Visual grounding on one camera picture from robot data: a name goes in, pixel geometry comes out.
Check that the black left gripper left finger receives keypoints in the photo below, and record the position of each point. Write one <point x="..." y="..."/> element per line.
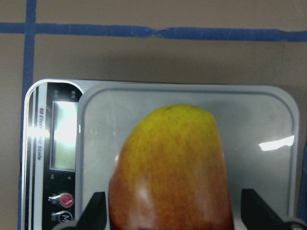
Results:
<point x="93" y="216"/>

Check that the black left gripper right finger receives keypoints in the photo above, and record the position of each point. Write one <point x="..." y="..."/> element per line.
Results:
<point x="256" y="214"/>

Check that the red yellow mango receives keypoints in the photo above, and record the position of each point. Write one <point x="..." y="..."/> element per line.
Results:
<point x="171" y="174"/>

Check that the digital kitchen scale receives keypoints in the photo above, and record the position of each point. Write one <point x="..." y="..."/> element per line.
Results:
<point x="74" y="129"/>

